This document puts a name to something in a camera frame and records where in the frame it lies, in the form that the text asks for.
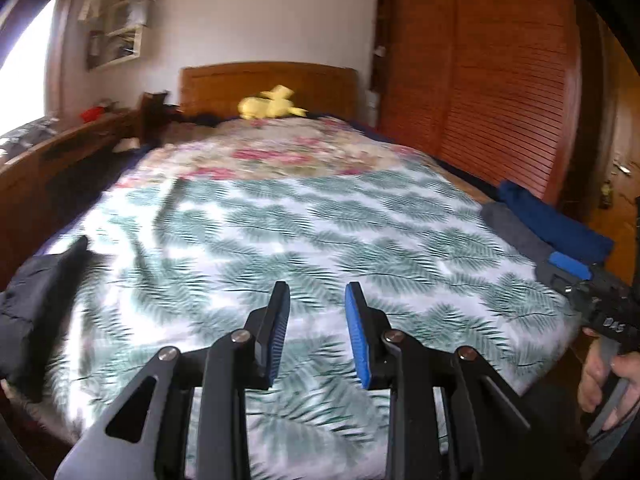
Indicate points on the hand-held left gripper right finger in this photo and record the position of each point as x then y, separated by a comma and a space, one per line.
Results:
357, 335

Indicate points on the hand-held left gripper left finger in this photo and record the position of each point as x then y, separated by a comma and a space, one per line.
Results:
277, 330

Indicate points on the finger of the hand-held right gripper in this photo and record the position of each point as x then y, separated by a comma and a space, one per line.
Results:
570, 265
552, 272

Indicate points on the blue suit jacket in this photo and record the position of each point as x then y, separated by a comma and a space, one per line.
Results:
555, 220

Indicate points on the person's right hand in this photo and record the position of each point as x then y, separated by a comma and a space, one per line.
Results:
592, 385

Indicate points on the grey folded garment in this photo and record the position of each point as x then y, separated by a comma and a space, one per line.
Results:
515, 230

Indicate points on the leaf print bed sheet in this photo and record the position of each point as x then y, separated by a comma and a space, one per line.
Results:
300, 240

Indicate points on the floral quilt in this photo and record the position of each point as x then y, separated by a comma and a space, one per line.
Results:
280, 155

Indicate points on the wooden louvered wardrobe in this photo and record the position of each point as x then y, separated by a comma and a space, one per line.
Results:
490, 85

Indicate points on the yellow plush toy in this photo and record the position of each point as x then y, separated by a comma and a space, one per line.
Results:
265, 105

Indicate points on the white paper sheet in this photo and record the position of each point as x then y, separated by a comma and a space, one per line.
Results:
125, 146

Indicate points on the black garment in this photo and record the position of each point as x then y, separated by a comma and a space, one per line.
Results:
35, 305

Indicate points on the wooden chair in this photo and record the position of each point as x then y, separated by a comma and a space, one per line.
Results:
152, 115

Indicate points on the wooden bed headboard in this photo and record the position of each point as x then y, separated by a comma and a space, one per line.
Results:
215, 87

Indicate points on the wooden desk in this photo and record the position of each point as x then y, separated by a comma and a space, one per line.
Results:
60, 170

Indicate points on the red bowl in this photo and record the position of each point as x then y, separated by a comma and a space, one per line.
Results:
91, 114

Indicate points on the window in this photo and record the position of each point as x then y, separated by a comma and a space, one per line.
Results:
27, 75

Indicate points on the white wall shelf unit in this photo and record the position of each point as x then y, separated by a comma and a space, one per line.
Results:
125, 30

